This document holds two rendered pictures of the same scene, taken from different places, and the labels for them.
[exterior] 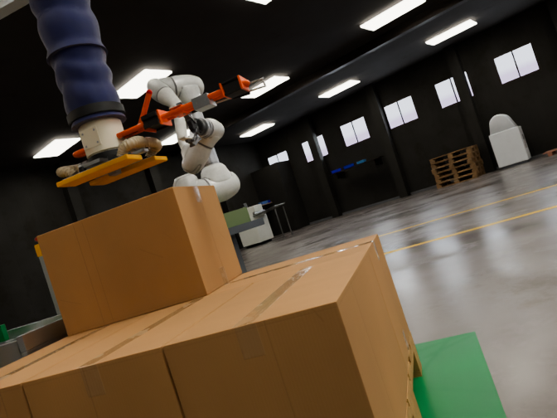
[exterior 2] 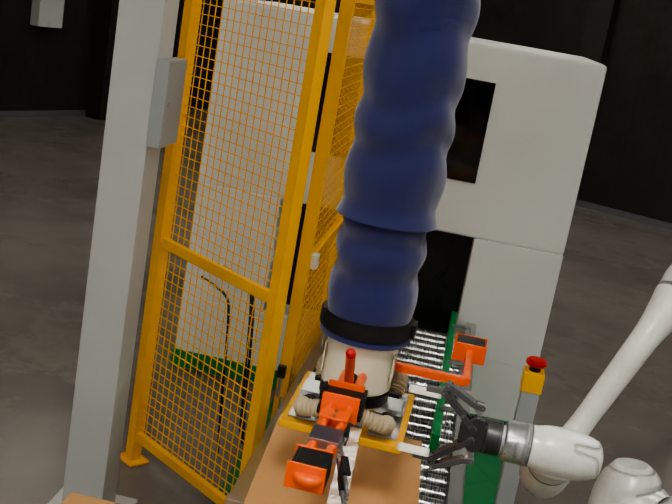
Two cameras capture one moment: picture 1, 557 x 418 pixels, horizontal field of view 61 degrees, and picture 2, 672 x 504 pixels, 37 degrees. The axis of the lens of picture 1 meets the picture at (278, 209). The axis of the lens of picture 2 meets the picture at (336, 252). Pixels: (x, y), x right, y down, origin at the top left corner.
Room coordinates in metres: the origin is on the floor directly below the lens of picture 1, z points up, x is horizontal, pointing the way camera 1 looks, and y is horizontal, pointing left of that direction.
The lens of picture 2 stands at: (1.39, -1.67, 2.08)
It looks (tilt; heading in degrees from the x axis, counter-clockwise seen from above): 14 degrees down; 80
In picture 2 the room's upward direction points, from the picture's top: 10 degrees clockwise
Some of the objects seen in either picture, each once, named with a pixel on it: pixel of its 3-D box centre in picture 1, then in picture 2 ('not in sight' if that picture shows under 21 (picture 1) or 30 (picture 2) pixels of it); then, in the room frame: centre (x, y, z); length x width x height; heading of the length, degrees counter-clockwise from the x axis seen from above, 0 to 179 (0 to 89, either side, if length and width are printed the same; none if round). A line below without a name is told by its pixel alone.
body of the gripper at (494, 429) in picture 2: (195, 126); (480, 434); (2.12, 0.24, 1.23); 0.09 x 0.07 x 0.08; 163
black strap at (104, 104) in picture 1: (97, 116); (368, 319); (1.91, 0.58, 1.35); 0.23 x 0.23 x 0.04
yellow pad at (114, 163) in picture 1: (98, 167); (313, 395); (1.82, 0.61, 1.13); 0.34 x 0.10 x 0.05; 72
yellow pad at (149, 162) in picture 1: (127, 167); (389, 412); (2.00, 0.56, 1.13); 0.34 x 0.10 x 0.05; 72
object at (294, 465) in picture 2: (234, 87); (309, 468); (1.72, 0.02, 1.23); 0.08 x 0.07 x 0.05; 72
